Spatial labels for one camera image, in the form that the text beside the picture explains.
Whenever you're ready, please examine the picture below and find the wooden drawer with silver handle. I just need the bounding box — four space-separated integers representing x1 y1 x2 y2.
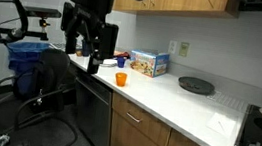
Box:
106 91 176 146

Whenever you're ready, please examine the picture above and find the dark blue cup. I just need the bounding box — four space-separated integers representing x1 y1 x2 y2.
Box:
80 39 93 58

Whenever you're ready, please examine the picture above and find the red object on counter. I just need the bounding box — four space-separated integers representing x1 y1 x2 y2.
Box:
113 50 132 61

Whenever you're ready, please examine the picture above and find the blue plastic cup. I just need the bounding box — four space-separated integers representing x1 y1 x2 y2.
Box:
115 56 127 69

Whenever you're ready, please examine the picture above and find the black office chair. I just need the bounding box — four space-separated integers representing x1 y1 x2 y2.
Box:
0 41 89 146

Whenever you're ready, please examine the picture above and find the orange plastic cup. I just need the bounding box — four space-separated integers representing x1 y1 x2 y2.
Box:
113 71 129 89

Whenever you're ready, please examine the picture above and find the blue recycling bin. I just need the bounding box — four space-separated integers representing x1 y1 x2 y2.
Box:
0 37 54 103

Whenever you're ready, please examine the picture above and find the stainless steel dishwasher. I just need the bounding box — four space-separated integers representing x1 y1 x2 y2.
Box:
67 70 120 146

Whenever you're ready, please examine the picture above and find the colourful toy set box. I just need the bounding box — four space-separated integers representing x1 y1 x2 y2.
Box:
128 47 171 80

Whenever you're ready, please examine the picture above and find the wooden lower cabinet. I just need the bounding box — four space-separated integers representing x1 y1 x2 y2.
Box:
106 91 259 146

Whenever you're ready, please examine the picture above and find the black round pan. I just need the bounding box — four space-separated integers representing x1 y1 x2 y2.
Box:
176 75 217 97

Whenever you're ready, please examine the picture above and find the clear ridged counter mat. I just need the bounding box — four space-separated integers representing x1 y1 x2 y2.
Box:
204 88 251 115

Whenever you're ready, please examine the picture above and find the white paper sheet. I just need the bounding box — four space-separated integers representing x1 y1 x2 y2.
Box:
204 111 239 140

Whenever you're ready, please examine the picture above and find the black camera stand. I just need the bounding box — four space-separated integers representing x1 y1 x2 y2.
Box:
0 1 63 44

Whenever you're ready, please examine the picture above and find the white wall outlet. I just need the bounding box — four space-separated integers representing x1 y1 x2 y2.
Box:
168 40 178 55

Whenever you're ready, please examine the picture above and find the beige wall outlet plate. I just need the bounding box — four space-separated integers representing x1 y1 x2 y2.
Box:
177 41 190 58

